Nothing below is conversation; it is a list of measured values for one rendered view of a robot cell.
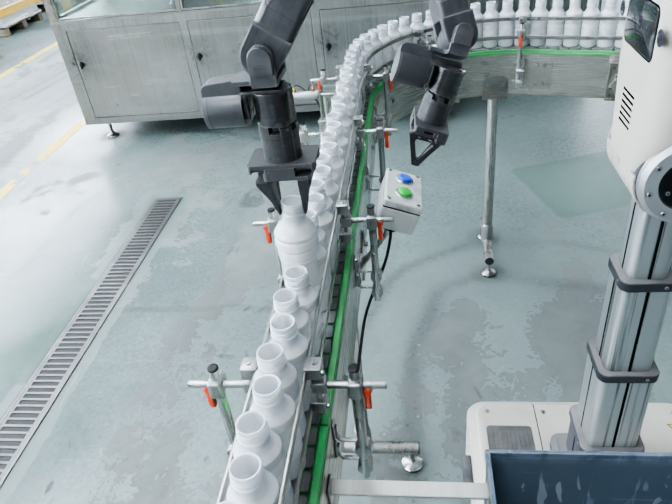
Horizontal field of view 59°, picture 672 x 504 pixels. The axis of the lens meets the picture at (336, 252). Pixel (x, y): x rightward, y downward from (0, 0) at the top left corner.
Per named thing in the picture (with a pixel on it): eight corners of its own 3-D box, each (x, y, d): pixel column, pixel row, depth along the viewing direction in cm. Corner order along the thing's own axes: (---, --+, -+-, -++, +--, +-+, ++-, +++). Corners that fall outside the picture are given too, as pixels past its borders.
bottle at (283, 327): (323, 406, 93) (310, 326, 83) (287, 422, 91) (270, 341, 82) (308, 381, 97) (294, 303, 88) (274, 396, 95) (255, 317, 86)
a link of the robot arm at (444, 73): (470, 70, 105) (465, 59, 109) (433, 60, 104) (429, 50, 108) (456, 106, 109) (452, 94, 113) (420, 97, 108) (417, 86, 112)
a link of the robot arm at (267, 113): (287, 86, 81) (293, 72, 85) (237, 90, 82) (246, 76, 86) (294, 133, 85) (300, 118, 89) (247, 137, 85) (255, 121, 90)
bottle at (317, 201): (307, 276, 121) (296, 206, 112) (312, 259, 126) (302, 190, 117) (337, 276, 120) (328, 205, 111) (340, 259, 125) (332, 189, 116)
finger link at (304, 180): (317, 222, 92) (308, 167, 87) (272, 224, 93) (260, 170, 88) (322, 200, 97) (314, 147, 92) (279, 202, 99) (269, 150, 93)
